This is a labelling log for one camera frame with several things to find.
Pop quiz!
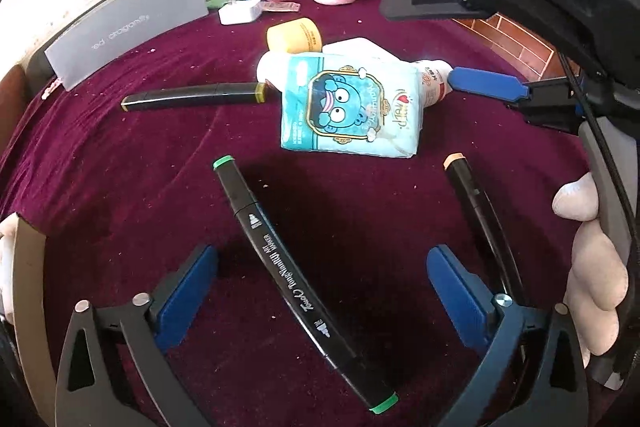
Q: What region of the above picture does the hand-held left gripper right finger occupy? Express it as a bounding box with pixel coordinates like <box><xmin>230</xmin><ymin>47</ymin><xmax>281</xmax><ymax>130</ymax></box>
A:
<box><xmin>426</xmin><ymin>244</ymin><xmax>591</xmax><ymax>427</ymax></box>

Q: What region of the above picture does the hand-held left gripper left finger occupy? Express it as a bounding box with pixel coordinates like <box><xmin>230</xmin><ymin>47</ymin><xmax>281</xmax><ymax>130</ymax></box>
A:
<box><xmin>54</xmin><ymin>244</ymin><xmax>221</xmax><ymax>427</ymax></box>

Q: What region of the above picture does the green cap black marker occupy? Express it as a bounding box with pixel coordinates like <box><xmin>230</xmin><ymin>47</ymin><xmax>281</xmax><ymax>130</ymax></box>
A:
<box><xmin>212</xmin><ymin>155</ymin><xmax>400</xmax><ymax>414</ymax></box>

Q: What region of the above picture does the orange cap black marker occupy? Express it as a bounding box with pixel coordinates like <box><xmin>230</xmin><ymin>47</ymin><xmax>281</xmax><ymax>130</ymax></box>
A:
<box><xmin>443</xmin><ymin>152</ymin><xmax>528</xmax><ymax>308</ymax></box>

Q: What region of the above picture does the blue cartoon tissue pack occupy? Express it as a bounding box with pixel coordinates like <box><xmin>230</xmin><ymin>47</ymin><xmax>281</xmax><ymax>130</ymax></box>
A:
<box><xmin>280</xmin><ymin>52</ymin><xmax>426</xmax><ymax>160</ymax></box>

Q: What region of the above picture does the white bottle yellow cap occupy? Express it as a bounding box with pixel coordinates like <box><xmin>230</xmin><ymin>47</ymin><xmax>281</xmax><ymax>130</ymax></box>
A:
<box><xmin>255</xmin><ymin>19</ymin><xmax>455</xmax><ymax>108</ymax></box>

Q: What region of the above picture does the olive cap black marker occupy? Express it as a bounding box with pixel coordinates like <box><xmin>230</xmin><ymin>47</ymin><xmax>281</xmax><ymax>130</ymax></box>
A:
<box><xmin>121</xmin><ymin>82</ymin><xmax>269</xmax><ymax>113</ymax></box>

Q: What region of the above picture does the person's right hand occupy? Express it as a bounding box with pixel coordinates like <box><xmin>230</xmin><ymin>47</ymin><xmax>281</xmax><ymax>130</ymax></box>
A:
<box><xmin>551</xmin><ymin>172</ymin><xmax>629</xmax><ymax>370</ymax></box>

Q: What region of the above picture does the maroon blanket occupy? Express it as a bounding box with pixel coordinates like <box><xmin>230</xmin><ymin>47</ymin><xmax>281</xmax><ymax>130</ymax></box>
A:
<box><xmin>0</xmin><ymin>0</ymin><xmax>601</xmax><ymax>427</ymax></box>

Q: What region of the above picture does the white charger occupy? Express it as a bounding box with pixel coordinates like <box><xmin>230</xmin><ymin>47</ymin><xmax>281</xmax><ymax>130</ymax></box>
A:
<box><xmin>218</xmin><ymin>0</ymin><xmax>264</xmax><ymax>26</ymax></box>

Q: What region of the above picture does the long grey box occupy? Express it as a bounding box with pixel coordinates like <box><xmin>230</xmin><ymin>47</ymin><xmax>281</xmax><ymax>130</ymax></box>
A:
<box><xmin>44</xmin><ymin>0</ymin><xmax>210</xmax><ymax>92</ymax></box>

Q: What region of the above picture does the black cable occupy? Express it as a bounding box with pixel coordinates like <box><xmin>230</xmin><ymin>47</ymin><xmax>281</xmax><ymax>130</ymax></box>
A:
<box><xmin>550</xmin><ymin>42</ymin><xmax>640</xmax><ymax>358</ymax></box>

